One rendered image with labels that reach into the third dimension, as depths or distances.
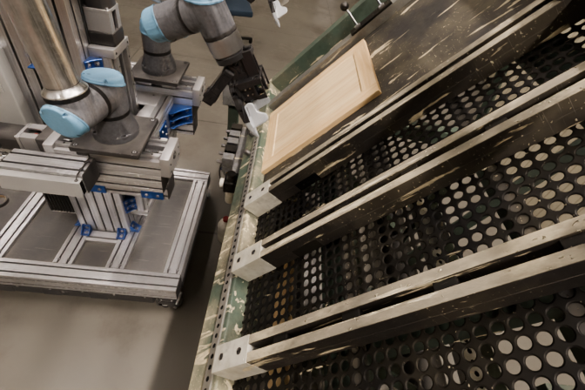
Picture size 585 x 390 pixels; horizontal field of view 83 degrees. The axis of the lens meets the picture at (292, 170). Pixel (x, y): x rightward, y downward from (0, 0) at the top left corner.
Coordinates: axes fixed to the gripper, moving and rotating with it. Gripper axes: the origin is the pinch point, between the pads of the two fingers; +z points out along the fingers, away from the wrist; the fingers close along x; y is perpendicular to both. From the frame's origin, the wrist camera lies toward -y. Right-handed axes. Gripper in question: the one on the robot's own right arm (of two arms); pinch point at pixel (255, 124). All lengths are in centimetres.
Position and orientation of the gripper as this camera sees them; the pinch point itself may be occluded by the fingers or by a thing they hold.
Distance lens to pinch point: 89.1
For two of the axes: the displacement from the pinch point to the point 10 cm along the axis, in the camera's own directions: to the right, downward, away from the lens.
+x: 0.2, -6.8, 7.3
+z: 3.1, 7.0, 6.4
